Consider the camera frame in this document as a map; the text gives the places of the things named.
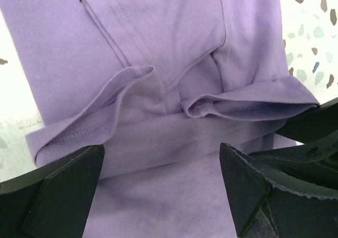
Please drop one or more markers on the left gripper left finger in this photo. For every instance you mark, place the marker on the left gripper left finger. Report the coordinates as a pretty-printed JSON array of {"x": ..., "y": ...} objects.
[{"x": 53, "y": 200}]

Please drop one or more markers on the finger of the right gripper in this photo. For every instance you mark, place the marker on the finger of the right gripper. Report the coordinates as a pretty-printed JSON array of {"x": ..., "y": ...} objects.
[
  {"x": 313, "y": 124},
  {"x": 314, "y": 162}
]

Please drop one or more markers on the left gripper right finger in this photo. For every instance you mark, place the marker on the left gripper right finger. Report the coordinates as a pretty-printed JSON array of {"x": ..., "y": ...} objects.
[{"x": 265, "y": 202}]

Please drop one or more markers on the purple t shirt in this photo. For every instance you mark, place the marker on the purple t shirt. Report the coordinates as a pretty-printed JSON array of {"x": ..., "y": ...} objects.
[{"x": 161, "y": 84}]

